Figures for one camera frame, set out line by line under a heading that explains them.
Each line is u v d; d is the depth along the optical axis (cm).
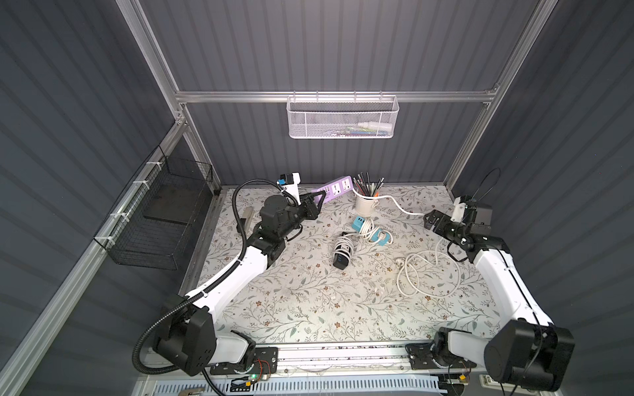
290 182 66
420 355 74
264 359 73
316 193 72
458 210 73
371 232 97
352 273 92
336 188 77
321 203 72
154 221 73
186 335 41
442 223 74
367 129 92
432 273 92
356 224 99
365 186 105
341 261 89
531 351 39
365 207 104
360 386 77
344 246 94
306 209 67
